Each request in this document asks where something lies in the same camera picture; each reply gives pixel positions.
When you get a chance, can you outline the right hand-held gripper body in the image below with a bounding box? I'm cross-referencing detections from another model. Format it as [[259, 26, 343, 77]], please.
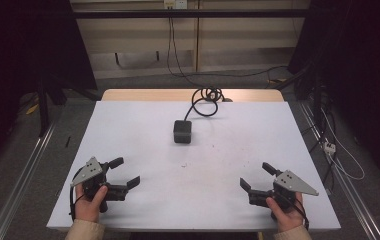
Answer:
[[248, 169, 320, 215]]

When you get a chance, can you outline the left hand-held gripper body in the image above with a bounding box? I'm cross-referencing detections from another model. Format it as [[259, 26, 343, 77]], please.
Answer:
[[70, 156, 129, 214]]

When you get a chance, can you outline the person's right hand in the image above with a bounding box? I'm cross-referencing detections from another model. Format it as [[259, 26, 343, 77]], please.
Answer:
[[265, 191, 306, 234]]

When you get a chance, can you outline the person's left hand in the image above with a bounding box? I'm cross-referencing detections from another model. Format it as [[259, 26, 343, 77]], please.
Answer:
[[74, 184, 109, 224]]

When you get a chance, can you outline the white power strip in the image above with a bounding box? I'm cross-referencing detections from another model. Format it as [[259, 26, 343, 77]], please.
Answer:
[[322, 139, 338, 156]]

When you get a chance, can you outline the black power adapter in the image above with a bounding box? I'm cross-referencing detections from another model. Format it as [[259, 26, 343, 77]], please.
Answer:
[[172, 119, 193, 145]]

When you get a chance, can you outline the yellow floor tape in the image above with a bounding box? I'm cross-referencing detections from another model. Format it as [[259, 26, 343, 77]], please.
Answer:
[[25, 103, 41, 116]]

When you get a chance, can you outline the black curtain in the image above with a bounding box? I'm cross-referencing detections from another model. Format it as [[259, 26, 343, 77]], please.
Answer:
[[0, 0, 98, 178], [287, 0, 380, 191]]

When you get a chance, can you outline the right hand-held gripper cable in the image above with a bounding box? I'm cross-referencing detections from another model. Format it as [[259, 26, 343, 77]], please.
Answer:
[[292, 197, 311, 232]]

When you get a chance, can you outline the hand-held gripper cable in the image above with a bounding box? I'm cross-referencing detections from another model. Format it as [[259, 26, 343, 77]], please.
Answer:
[[292, 197, 311, 232], [68, 165, 87, 222]]

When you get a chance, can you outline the left hand-held gripper cable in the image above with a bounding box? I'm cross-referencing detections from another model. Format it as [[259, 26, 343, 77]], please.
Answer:
[[68, 165, 87, 222]]

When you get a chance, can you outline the aluminium floor rail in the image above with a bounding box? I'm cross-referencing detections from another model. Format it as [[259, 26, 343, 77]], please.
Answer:
[[298, 99, 380, 240], [0, 122, 58, 240]]

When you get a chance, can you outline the white floor cable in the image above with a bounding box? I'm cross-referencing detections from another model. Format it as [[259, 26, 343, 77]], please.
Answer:
[[320, 106, 366, 182]]

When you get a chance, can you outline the black coiled adapter cable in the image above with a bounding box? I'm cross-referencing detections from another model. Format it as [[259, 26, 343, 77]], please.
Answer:
[[183, 86, 234, 122]]

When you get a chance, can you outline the black hanging wall cable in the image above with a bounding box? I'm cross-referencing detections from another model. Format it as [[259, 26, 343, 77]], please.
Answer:
[[166, 17, 290, 90]]

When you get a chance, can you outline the black horizontal frame bar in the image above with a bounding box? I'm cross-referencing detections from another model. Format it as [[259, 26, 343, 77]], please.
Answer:
[[72, 8, 312, 20]]

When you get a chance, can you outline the white wall socket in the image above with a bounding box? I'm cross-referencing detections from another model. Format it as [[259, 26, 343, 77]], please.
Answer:
[[163, 0, 189, 10]]

